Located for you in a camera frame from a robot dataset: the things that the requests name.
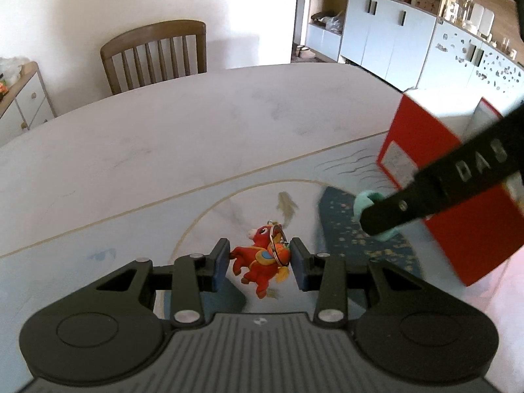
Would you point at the beige slippers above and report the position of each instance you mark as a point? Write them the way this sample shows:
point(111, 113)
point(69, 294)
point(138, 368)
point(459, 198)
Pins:
point(305, 52)

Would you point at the white hallway cabinet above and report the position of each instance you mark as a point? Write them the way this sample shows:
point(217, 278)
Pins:
point(380, 41)

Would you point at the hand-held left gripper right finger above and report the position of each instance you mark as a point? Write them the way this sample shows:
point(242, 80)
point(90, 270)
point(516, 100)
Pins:
point(297, 266)

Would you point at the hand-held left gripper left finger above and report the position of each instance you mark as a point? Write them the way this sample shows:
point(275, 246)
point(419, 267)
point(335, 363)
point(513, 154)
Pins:
point(221, 262)

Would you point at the white wooden sideboard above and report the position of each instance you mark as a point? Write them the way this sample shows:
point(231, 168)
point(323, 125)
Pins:
point(28, 98)

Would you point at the white sticker-covered cabinet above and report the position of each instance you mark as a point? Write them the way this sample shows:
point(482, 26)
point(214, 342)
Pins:
point(454, 61)

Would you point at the glass jar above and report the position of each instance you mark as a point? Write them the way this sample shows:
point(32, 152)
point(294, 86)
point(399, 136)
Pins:
point(466, 6)

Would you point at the white canister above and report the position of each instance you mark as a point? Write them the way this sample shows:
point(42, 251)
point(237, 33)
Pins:
point(485, 18)

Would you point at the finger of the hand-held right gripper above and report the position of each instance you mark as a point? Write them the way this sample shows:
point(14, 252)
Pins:
point(403, 204)

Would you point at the red cardboard box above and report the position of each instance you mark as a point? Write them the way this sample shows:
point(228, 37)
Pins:
point(413, 131)

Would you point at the clear plastic bag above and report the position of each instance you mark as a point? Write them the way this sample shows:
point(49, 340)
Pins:
point(10, 69)

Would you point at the grey plastic bag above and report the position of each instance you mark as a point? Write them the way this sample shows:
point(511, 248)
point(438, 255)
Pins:
point(333, 22)

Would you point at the wooden dining chair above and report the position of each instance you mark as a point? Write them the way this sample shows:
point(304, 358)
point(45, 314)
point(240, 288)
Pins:
point(155, 32)

